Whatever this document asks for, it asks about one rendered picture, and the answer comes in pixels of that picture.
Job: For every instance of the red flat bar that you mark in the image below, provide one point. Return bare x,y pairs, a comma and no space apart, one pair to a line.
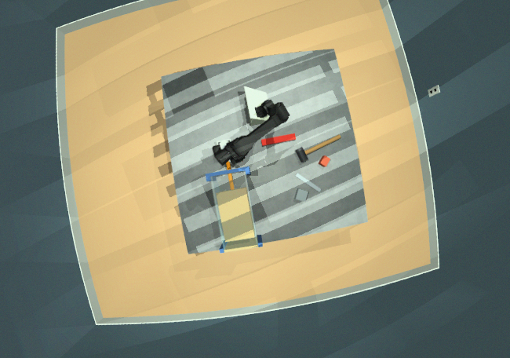
285,138

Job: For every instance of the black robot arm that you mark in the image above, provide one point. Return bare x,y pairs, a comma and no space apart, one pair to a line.
237,149

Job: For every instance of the black-headed mallet with wooden handle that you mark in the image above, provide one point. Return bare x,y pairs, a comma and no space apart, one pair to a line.
303,155

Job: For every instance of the pale grey flat bar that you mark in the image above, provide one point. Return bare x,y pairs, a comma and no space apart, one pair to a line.
308,182

